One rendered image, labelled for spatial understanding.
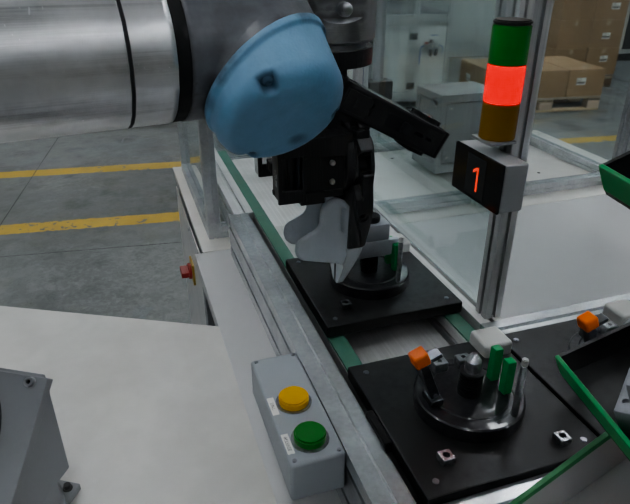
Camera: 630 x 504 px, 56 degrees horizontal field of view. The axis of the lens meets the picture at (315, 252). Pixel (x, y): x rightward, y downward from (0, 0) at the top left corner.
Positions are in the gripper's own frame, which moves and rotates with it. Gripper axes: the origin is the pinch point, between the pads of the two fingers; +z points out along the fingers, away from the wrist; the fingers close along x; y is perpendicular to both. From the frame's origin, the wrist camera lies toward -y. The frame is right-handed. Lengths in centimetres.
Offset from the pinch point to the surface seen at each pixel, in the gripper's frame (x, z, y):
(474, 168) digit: -24.3, 1.7, -29.2
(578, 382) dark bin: 18.3, 2.3, -11.8
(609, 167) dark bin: 15.8, -13.7, -12.4
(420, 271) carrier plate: -38, 26, -30
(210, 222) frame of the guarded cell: -86, 33, 1
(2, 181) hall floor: -403, 124, 103
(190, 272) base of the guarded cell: -109, 58, 5
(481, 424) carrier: 0.7, 24.2, -17.8
